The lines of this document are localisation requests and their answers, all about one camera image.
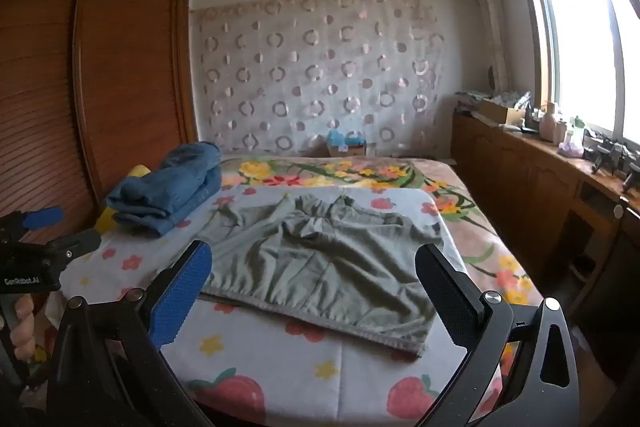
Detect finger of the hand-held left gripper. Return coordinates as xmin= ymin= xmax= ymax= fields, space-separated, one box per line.
xmin=47 ymin=228 xmax=103 ymax=259
xmin=10 ymin=206 xmax=65 ymax=232

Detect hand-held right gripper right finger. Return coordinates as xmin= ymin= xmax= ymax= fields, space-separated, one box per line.
xmin=415 ymin=243 xmax=581 ymax=427

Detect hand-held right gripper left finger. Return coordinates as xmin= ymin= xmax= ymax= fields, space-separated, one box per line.
xmin=47 ymin=240 xmax=213 ymax=427

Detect grey-green pants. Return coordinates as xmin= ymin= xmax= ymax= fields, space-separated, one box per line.
xmin=197 ymin=193 xmax=446 ymax=358

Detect person's left hand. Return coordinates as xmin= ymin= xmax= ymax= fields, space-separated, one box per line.
xmin=10 ymin=294 xmax=37 ymax=362

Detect yellow cloth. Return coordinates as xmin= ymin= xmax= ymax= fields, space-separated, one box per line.
xmin=96 ymin=164 xmax=152 ymax=234

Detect floral pink blanket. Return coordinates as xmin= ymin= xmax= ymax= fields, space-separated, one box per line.
xmin=215 ymin=156 xmax=547 ymax=308

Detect folded blue jeans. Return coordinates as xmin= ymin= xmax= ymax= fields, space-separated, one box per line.
xmin=106 ymin=141 xmax=224 ymax=238

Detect strawberry print white towel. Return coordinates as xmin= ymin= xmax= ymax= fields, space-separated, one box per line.
xmin=30 ymin=184 xmax=507 ymax=427

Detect wooden side cabinet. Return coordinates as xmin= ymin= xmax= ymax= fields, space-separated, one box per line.
xmin=451 ymin=106 xmax=640 ymax=385

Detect brown wooden wardrobe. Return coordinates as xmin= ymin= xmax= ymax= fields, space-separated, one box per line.
xmin=0 ymin=0 xmax=199 ymax=249

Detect blue tissue box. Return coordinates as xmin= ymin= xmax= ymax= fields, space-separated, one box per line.
xmin=327 ymin=129 xmax=369 ymax=158

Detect cardboard box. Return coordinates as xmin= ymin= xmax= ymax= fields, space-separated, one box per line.
xmin=477 ymin=98 xmax=527 ymax=126

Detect pink bottle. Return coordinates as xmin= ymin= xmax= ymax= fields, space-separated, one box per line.
xmin=541 ymin=101 xmax=559 ymax=140

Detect pile of packets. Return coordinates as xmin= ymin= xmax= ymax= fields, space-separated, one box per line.
xmin=454 ymin=89 xmax=532 ymax=108

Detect black tripod device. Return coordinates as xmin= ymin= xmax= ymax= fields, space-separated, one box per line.
xmin=584 ymin=133 xmax=640 ymax=194

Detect circle patterned sheer curtain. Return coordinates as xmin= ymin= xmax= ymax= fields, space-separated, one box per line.
xmin=189 ymin=0 xmax=454 ymax=158

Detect white drawn curtain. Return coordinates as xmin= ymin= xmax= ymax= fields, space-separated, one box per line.
xmin=464 ymin=0 xmax=512 ymax=100

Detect window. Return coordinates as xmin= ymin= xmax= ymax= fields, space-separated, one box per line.
xmin=509 ymin=0 xmax=640 ymax=158

